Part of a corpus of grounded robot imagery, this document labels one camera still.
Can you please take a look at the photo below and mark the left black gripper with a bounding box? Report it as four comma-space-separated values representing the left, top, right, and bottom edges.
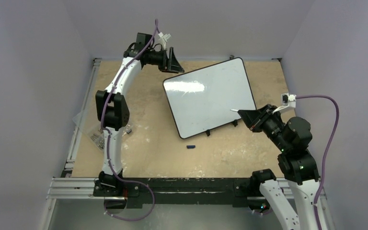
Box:
147, 47, 184, 74

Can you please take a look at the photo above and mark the white whiteboard black frame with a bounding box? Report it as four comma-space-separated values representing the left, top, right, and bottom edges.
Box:
162, 57, 256, 139

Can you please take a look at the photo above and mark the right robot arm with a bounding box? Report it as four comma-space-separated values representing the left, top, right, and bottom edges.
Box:
237, 104, 328, 230

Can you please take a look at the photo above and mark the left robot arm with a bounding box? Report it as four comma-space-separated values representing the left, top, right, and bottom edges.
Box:
95, 32, 184, 196

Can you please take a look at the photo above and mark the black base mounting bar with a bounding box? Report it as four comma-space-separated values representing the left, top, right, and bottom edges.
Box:
93, 178, 270, 212

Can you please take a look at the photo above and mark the clear plastic bag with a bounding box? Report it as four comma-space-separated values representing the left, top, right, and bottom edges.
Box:
72, 107, 105, 151

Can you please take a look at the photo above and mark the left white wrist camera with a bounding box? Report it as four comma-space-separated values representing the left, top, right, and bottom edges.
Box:
158, 32, 171, 49

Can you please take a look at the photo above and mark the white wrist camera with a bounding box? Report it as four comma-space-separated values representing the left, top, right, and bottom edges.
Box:
273, 93, 297, 114
158, 32, 171, 49

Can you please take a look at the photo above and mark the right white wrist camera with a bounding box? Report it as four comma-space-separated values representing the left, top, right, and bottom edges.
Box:
273, 93, 297, 114

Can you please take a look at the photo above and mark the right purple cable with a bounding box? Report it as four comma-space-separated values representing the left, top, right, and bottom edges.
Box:
295, 94, 340, 230

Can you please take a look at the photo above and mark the aluminium frame rail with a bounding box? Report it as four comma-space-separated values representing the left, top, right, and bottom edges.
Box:
38, 58, 103, 230

